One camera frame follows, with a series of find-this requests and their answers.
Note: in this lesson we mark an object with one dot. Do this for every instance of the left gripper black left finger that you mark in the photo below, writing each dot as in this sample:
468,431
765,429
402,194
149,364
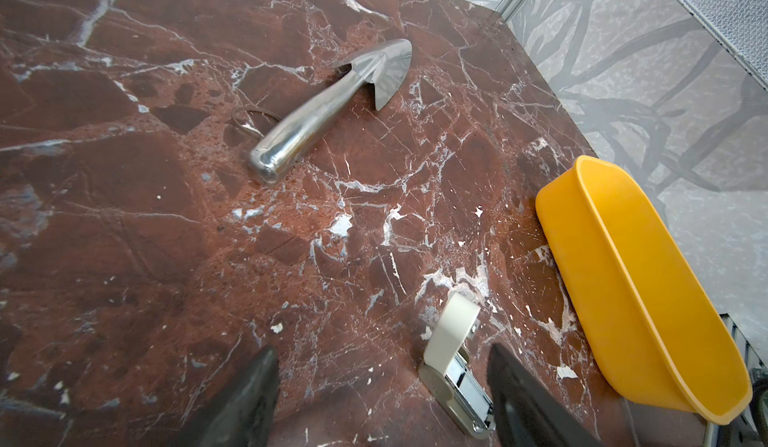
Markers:
242,412

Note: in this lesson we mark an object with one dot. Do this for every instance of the white wire mesh basket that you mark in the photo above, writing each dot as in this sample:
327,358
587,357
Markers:
740,26

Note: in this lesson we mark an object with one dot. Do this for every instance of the small beige stapler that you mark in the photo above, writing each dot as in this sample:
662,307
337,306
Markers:
446,372

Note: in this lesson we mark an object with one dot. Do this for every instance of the silver metal trowel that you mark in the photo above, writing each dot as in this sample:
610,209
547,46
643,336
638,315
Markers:
384,66

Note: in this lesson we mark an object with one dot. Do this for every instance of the yellow plastic tray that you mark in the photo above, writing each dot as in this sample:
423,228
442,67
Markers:
655,334

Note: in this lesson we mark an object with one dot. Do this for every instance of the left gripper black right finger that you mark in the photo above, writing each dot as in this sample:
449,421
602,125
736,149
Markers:
525,412

